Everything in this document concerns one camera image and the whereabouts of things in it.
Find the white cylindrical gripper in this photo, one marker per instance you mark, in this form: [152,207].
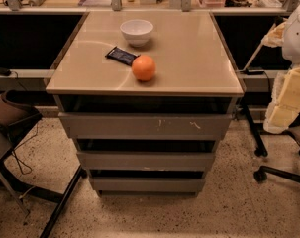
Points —
[296,37]

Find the grey drawer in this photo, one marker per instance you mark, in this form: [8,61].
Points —
[144,126]
[146,161]
[147,185]

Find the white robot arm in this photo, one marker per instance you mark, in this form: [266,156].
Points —
[291,35]

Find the grey drawer cabinet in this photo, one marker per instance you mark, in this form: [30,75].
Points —
[194,75]

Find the grey top drawer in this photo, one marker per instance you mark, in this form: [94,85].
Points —
[144,126]

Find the grey bottom drawer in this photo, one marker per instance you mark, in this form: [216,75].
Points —
[147,185]

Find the white stick with black base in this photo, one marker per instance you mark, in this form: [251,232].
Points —
[246,69]

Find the black office chair right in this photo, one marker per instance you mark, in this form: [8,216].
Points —
[279,153]

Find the orange fruit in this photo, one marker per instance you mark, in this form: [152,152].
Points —
[143,68]

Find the white ceramic bowl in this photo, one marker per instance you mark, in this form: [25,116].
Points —
[136,32]

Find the dark blue snack bar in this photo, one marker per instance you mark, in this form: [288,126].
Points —
[121,56]

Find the black power adapter left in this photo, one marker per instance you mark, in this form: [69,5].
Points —
[5,71]

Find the brown office chair left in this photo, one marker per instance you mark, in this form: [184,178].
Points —
[16,121]

